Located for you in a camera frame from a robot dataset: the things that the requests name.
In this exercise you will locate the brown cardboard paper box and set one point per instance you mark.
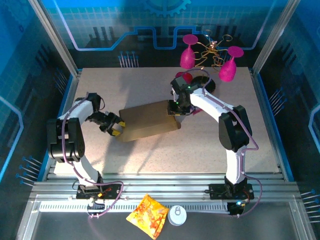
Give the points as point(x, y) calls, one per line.
point(147, 120)

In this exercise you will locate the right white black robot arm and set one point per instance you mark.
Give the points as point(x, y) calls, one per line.
point(215, 105)

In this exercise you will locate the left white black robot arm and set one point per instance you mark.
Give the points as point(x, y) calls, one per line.
point(75, 112)

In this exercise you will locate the purple snack packet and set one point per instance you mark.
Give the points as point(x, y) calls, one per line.
point(197, 111)

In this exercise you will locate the pink wine glass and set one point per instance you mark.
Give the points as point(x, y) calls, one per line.
point(227, 71)
point(187, 58)

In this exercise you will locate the blue table edge strip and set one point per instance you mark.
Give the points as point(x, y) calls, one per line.
point(272, 120)
point(51, 152)

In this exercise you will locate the yellow orange snack bag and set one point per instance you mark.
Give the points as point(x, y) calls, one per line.
point(150, 216)

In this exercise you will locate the white pull-tab can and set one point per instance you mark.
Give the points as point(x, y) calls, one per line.
point(177, 215)

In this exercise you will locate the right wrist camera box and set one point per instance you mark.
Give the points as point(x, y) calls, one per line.
point(178, 84)

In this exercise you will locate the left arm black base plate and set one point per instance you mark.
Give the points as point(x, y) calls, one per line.
point(112, 191)

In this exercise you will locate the aluminium frame rail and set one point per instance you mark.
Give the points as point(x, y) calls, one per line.
point(165, 185)

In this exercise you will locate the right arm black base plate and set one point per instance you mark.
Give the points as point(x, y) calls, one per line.
point(217, 191)

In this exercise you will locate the aluminium frame post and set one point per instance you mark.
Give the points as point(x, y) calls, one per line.
point(55, 37)
point(272, 37)

